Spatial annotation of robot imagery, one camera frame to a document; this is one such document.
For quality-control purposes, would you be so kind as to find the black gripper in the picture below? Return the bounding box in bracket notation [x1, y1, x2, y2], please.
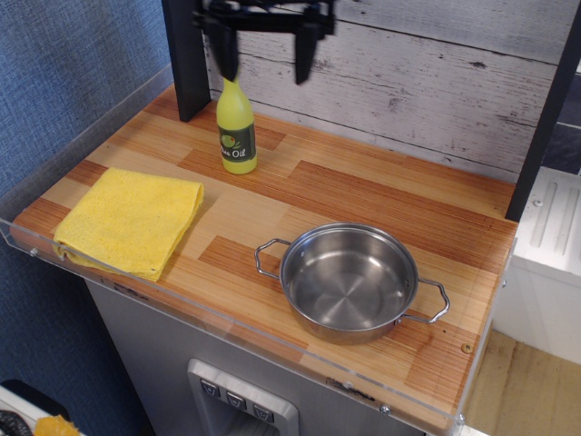
[192, 1, 335, 84]

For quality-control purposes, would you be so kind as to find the yellow olive oil bottle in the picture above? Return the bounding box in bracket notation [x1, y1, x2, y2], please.
[216, 78, 258, 174]

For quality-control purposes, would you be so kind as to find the yellow folded cloth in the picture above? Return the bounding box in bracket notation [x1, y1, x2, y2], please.
[54, 168, 204, 282]

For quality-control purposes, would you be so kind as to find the stainless steel pot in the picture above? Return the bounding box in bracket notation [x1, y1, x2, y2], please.
[271, 223, 450, 344]

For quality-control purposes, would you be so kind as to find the grey toy fridge cabinet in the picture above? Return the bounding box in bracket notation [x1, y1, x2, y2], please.
[88, 279, 463, 435]

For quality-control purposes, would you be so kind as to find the silver dispenser button panel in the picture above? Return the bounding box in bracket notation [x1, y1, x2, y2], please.
[187, 359, 300, 435]

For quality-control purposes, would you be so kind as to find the white cabinet at right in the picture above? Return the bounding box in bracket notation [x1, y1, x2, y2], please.
[492, 167, 580, 363]

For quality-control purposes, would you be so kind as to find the black object bottom left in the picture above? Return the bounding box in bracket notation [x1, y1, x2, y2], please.
[1, 381, 70, 435]

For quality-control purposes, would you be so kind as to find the orange cloth in corner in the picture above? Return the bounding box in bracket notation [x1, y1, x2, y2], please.
[33, 415, 81, 436]

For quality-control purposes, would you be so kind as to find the left black upright post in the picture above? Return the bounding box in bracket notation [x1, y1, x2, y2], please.
[162, 0, 211, 122]

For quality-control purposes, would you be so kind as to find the black upright post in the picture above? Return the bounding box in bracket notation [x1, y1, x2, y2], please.
[162, 0, 211, 122]
[505, 1, 580, 223]

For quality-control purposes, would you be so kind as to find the right black upright post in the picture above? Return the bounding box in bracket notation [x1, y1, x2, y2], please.
[505, 1, 580, 223]

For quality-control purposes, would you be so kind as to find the clear acrylic guard rail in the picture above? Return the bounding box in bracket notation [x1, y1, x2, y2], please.
[2, 69, 516, 435]

